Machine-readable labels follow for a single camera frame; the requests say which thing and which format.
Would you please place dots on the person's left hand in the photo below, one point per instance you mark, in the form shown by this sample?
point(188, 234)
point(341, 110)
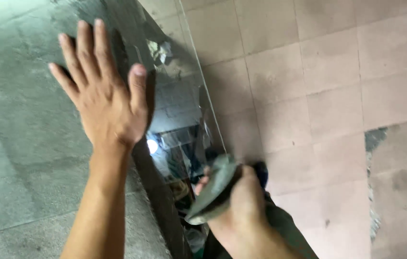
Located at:
point(110, 108)

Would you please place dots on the person's right hand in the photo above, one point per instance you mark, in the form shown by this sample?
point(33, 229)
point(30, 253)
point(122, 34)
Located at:
point(246, 208)

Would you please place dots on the person's right fingers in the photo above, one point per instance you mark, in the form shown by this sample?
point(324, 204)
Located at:
point(202, 181)

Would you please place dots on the clear glass sheet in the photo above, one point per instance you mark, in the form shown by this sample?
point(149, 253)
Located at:
point(178, 100)

